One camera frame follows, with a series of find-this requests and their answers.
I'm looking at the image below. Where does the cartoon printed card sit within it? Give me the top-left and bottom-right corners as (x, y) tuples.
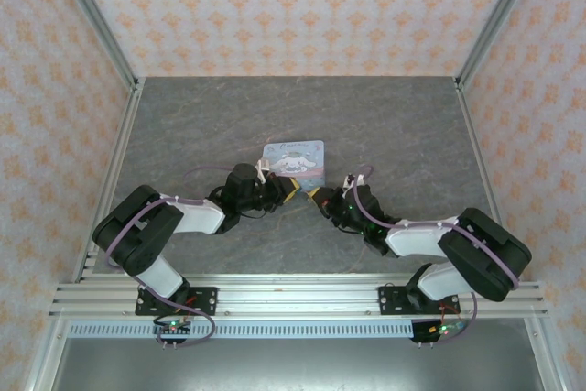
(262, 139), (327, 185)

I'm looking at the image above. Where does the small circuit board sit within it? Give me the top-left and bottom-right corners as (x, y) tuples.
(152, 316), (194, 347)
(411, 317), (469, 347)

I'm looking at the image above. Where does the aluminium frame rail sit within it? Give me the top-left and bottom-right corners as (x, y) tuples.
(48, 274), (548, 320)

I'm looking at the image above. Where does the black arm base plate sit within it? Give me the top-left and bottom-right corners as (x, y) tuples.
(378, 285), (464, 317)
(135, 286), (219, 317)

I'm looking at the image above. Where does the slotted grey cable duct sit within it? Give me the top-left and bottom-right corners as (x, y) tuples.
(66, 320), (535, 340)

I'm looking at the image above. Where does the aluminium side rail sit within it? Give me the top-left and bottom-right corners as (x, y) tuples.
(72, 78), (147, 283)
(453, 77), (505, 213)

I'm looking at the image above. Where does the aluminium corner post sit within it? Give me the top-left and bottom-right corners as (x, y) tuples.
(455, 0), (547, 86)
(49, 0), (139, 91)

